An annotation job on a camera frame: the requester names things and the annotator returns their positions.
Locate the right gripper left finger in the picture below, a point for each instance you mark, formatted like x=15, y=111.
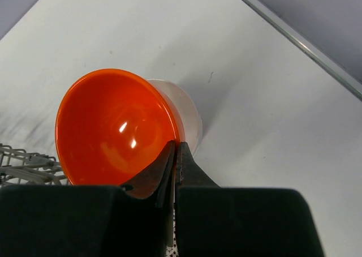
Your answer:
x=130, y=219

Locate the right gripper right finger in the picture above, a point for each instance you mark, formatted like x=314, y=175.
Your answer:
x=211, y=220

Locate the brown patterned bowl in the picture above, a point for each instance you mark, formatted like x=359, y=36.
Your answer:
x=171, y=247

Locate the orange bowl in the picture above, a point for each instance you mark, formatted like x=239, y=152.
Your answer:
x=110, y=125

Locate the white bowl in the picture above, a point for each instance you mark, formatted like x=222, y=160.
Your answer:
x=184, y=109

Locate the grey wire dish rack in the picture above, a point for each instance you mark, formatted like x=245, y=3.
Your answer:
x=19, y=167

